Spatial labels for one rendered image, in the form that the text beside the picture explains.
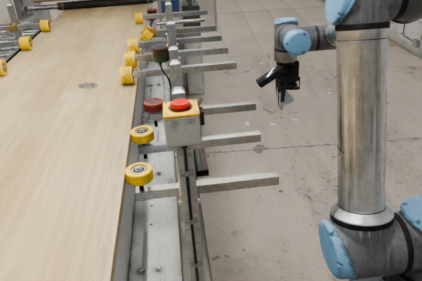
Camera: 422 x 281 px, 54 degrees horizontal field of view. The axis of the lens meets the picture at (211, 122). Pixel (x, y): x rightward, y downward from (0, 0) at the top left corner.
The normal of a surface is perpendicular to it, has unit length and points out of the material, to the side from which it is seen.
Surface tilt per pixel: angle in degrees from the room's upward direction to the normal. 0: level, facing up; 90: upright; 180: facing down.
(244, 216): 0
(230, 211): 0
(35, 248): 0
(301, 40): 90
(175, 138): 90
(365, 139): 77
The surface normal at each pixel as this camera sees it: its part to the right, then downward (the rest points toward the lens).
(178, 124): 0.11, 0.43
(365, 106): -0.19, 0.23
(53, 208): -0.06, -0.90
